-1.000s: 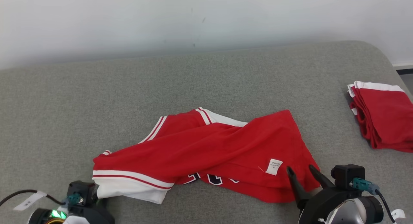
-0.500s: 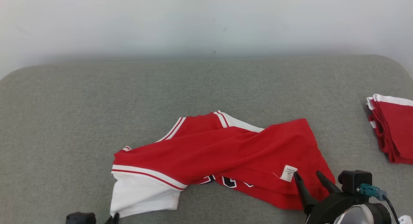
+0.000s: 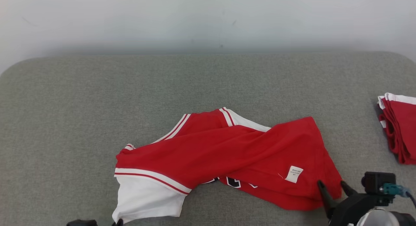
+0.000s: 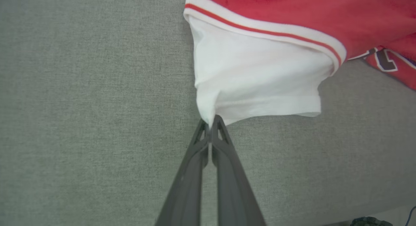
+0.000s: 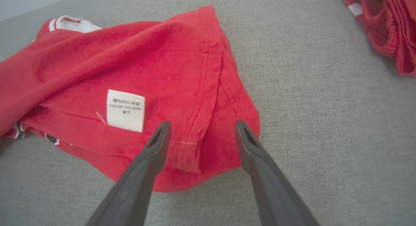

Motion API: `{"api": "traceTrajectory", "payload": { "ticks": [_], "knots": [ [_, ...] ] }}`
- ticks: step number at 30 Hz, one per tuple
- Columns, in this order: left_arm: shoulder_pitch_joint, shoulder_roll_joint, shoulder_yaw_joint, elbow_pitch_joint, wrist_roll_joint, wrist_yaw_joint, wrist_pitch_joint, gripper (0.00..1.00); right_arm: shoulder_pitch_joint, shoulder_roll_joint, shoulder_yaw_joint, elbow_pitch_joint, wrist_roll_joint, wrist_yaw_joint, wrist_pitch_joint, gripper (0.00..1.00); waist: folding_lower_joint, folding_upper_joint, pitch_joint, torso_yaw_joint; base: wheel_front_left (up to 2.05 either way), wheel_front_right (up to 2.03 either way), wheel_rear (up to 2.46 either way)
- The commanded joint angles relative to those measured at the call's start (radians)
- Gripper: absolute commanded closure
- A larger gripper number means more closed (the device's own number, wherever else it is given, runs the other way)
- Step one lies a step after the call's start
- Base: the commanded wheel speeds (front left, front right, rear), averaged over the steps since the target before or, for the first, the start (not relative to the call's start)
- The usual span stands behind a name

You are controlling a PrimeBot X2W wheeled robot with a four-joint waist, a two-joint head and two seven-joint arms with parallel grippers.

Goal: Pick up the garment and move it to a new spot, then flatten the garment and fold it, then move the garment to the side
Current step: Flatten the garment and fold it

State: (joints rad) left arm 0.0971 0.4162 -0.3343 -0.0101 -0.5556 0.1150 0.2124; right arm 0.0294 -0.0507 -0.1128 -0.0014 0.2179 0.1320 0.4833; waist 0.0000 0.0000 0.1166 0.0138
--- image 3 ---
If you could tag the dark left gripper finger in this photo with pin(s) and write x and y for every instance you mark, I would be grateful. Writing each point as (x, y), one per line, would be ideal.
(119, 222)

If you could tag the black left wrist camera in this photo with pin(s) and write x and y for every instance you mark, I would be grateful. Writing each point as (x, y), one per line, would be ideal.
(81, 223)

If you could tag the red white shorts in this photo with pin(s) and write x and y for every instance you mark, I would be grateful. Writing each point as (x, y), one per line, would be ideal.
(403, 128)

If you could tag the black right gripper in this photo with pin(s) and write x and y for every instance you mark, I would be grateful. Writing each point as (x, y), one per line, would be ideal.
(351, 209)

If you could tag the red white basketball jersey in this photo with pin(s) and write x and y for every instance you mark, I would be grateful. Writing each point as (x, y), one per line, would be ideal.
(227, 148)

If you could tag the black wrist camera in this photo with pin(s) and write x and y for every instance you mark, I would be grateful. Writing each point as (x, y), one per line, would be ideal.
(377, 182)
(81, 223)

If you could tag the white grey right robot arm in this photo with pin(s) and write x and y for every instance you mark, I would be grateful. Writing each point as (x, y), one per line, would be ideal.
(377, 219)

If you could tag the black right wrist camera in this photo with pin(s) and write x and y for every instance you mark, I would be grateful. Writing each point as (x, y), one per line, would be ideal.
(377, 182)

